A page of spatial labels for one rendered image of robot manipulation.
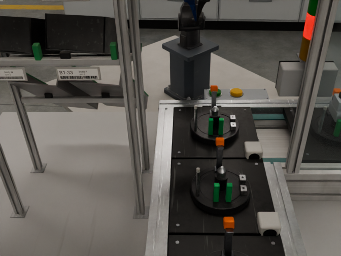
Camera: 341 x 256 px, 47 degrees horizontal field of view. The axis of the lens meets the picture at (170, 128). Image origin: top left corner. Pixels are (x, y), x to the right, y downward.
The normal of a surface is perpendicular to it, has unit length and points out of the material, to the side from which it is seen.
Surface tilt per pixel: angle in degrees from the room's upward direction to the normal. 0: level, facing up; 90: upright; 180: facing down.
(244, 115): 0
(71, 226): 0
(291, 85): 90
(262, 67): 0
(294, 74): 90
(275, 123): 90
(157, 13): 90
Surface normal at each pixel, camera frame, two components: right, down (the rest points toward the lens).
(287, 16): -0.10, 0.60
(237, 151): -0.03, -0.80
